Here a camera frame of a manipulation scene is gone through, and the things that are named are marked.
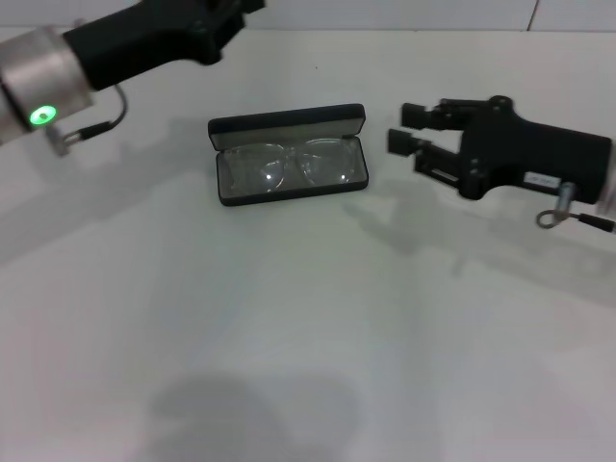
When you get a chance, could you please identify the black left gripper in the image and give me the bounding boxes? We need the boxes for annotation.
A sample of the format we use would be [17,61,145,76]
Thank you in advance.
[62,0,268,93]

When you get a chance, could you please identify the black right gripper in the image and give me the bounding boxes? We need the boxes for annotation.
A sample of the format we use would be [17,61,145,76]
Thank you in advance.
[387,94,616,204]

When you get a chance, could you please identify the black glasses case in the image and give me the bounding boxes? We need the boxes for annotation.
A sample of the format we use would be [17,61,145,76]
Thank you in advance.
[207,102,370,209]

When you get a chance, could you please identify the clear white glasses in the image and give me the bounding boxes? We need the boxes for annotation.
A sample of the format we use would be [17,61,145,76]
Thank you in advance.
[224,136,361,193]

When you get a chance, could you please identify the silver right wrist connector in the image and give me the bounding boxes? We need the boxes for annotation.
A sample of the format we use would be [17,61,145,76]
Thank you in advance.
[553,181,576,219]

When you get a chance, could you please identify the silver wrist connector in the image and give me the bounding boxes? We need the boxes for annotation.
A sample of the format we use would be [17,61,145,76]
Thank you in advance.
[46,125,83,158]
[553,181,576,219]

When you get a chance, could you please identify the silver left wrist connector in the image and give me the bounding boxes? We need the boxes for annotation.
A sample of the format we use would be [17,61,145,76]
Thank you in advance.
[46,125,83,158]

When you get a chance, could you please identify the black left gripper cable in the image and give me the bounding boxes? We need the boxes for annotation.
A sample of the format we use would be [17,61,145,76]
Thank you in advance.
[70,85,128,142]

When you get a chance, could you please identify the thin right gripper cable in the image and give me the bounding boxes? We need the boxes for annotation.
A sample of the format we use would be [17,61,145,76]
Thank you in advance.
[535,210,613,231]

